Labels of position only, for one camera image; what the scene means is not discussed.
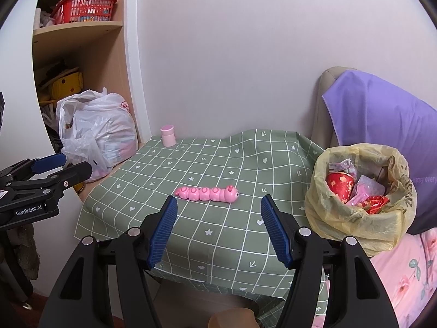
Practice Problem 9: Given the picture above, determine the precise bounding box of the pink jar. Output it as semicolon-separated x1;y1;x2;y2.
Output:
160;125;177;147

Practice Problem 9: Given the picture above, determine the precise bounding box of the yellow plastic bag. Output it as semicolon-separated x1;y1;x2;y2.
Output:
304;143;418;257

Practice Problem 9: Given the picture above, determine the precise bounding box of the yellow plush toy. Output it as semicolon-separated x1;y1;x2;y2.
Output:
49;72;84;98

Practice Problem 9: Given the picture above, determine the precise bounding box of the beige padded headboard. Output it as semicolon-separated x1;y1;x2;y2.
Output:
309;66;359;151

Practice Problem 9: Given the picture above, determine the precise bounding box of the green checked tablecloth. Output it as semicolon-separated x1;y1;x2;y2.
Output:
73;129;330;317

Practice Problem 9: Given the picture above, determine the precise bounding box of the white plastic bag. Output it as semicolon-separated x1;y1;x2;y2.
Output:
56;88;139;182

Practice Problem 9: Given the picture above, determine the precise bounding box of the red paper cup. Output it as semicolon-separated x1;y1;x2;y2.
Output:
325;172;356;203

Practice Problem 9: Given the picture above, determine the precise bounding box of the tan rounded object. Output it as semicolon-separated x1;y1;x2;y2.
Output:
208;309;257;328

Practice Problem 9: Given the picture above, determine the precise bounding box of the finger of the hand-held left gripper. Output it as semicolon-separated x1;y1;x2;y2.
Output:
0;153;68;184
7;161;93;196

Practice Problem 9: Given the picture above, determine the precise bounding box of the red plastic basket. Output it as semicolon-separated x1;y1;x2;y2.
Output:
49;0;118;25

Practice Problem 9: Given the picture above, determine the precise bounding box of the small red wrapper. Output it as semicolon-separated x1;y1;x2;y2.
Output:
362;195;390;214

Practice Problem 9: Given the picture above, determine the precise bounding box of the pink floral bed sheet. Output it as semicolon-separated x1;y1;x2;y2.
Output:
312;227;437;328

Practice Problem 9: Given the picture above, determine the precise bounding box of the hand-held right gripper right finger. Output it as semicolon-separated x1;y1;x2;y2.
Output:
260;195;399;328

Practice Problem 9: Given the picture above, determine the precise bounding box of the wooden shelf unit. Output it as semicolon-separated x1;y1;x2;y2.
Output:
32;0;146;199

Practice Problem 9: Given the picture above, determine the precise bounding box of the pink caterpillar toy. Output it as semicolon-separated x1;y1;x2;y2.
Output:
174;185;240;204

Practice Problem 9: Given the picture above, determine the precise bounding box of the purple cloth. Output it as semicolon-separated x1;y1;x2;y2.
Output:
323;70;437;235

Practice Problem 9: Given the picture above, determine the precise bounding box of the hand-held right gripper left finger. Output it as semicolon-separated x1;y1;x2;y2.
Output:
39;195;179;328

